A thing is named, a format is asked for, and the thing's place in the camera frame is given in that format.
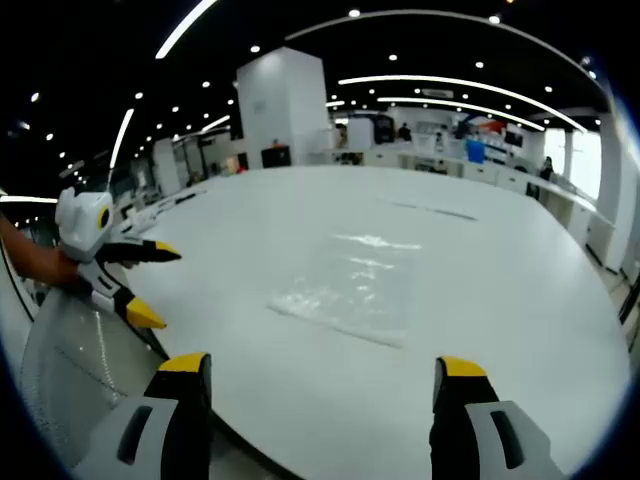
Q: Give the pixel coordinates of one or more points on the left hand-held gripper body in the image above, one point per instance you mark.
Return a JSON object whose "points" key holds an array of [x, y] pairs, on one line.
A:
{"points": [[85, 225]]}

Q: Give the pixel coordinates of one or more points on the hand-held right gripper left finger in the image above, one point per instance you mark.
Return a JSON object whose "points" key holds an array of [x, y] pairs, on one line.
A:
{"points": [[165, 425]]}

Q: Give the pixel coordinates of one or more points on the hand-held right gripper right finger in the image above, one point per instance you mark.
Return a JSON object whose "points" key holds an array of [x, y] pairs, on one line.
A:
{"points": [[480, 425]]}

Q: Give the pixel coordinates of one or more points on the clear resealable plastic bag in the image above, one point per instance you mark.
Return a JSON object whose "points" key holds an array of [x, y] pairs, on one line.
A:
{"points": [[350, 290]]}

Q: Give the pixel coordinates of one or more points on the black cabinet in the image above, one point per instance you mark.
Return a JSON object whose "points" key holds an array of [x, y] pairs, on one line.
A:
{"points": [[276, 156]]}

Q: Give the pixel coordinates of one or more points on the white square pillar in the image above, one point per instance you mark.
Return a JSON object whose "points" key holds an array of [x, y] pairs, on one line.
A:
{"points": [[282, 107]]}

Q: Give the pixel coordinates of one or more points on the blue box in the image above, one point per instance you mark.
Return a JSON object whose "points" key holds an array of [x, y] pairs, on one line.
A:
{"points": [[475, 151]]}

